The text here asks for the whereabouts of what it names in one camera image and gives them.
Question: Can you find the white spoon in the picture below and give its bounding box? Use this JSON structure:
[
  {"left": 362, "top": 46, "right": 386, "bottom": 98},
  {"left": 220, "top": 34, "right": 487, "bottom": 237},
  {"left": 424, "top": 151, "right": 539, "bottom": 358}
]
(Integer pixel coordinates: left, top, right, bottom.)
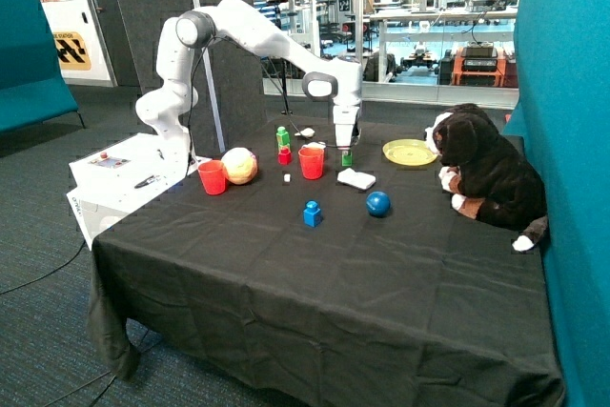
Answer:
[{"left": 295, "top": 128, "right": 315, "bottom": 138}]

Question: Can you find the black tablecloth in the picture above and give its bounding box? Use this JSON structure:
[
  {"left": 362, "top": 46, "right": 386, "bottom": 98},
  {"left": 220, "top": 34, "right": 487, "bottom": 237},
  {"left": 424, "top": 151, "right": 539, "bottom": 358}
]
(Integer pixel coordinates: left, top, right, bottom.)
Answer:
[{"left": 88, "top": 123, "right": 566, "bottom": 406}]

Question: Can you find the plush dog toy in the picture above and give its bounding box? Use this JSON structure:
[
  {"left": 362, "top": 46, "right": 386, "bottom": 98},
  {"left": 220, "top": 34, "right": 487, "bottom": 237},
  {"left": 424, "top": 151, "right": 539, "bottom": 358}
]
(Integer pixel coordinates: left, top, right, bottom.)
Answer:
[{"left": 425, "top": 103, "right": 548, "bottom": 252}]

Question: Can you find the teal partition wall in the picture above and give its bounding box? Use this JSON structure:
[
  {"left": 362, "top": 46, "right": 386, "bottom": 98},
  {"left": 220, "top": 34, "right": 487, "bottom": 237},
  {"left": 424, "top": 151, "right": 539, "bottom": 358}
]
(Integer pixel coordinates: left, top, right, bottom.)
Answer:
[{"left": 506, "top": 0, "right": 609, "bottom": 406}]

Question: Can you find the black floor cable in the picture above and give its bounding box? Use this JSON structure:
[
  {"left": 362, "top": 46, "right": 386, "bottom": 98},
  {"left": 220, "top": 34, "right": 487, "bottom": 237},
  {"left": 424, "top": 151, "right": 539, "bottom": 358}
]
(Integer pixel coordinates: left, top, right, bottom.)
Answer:
[{"left": 0, "top": 239, "right": 88, "bottom": 296}]

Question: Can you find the left red cup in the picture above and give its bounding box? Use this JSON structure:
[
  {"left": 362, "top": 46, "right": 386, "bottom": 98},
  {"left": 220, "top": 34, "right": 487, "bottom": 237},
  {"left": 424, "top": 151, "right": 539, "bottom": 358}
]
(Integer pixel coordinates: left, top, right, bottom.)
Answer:
[{"left": 197, "top": 159, "right": 227, "bottom": 195}]

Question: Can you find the yellow plastic plate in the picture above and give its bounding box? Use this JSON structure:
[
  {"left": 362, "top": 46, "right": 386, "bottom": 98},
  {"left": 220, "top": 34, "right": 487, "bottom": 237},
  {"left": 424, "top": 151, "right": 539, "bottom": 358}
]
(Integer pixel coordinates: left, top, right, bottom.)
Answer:
[{"left": 382, "top": 139, "right": 437, "bottom": 167}]

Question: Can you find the blue block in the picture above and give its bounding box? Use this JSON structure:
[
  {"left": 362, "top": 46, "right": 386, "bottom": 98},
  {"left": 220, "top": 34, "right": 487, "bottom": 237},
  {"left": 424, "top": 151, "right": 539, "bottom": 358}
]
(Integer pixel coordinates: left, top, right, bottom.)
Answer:
[{"left": 303, "top": 200, "right": 322, "bottom": 227}]

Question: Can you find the teal sofa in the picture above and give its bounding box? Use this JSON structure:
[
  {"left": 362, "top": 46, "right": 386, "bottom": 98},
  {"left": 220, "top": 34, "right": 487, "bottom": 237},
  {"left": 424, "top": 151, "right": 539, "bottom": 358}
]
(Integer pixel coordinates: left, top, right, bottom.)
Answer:
[{"left": 0, "top": 0, "right": 79, "bottom": 132}]

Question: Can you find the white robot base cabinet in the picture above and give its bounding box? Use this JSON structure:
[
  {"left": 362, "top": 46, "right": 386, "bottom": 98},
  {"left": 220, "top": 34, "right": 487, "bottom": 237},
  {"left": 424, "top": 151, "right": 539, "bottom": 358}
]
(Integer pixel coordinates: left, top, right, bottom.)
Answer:
[{"left": 67, "top": 133, "right": 210, "bottom": 247}]

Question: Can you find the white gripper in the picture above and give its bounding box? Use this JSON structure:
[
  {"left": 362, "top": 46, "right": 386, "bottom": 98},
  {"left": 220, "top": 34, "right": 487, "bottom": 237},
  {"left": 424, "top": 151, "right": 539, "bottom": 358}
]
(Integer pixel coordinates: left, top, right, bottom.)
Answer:
[{"left": 333, "top": 105, "right": 360, "bottom": 155}]

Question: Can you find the white small bowl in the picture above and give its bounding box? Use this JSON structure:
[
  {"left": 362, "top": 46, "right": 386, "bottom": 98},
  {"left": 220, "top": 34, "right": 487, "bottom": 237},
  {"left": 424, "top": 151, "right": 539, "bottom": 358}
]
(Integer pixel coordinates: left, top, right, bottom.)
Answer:
[{"left": 301, "top": 142, "right": 326, "bottom": 150}]

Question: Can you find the red block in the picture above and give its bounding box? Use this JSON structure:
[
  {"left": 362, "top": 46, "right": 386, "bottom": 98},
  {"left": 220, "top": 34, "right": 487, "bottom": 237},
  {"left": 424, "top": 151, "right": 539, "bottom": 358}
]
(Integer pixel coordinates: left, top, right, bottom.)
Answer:
[{"left": 277, "top": 152, "right": 292, "bottom": 166}]

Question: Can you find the red cup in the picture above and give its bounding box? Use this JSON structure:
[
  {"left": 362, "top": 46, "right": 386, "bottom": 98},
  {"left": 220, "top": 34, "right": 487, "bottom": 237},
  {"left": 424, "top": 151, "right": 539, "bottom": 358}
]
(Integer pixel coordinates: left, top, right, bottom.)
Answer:
[
  {"left": 197, "top": 159, "right": 227, "bottom": 195},
  {"left": 298, "top": 147, "right": 324, "bottom": 180}
]

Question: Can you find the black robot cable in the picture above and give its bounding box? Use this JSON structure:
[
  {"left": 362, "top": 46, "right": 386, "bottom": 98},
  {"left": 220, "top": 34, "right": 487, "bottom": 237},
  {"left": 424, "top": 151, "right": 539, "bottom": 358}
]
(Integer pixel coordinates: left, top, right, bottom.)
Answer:
[{"left": 133, "top": 34, "right": 340, "bottom": 190}]

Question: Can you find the orange plush ball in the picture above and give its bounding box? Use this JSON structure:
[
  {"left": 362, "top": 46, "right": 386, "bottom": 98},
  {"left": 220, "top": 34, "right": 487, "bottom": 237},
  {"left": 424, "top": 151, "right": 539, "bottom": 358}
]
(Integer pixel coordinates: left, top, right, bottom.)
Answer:
[{"left": 221, "top": 147, "right": 258, "bottom": 185}]

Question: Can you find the right red cup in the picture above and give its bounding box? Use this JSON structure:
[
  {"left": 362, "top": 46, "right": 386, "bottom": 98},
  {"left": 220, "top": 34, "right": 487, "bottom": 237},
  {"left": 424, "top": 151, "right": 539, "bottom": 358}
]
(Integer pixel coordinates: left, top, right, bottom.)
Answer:
[{"left": 298, "top": 147, "right": 324, "bottom": 180}]

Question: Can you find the blue ball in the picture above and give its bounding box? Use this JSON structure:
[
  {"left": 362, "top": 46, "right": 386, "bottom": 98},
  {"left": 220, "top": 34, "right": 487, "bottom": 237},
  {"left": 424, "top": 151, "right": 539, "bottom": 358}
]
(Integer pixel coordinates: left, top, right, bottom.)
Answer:
[{"left": 366, "top": 191, "right": 391, "bottom": 217}]

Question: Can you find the white folded cloth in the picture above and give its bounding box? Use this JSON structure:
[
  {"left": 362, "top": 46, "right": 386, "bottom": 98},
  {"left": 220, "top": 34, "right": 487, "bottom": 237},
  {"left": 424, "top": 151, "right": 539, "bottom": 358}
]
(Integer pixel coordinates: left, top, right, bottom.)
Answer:
[{"left": 336, "top": 168, "right": 376, "bottom": 191}]

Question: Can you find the orange black equipment cart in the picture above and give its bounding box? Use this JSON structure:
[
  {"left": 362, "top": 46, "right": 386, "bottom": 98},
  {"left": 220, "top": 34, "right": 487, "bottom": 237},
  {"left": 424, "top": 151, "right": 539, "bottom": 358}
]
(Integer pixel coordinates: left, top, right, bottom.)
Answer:
[{"left": 451, "top": 43, "right": 506, "bottom": 88}]

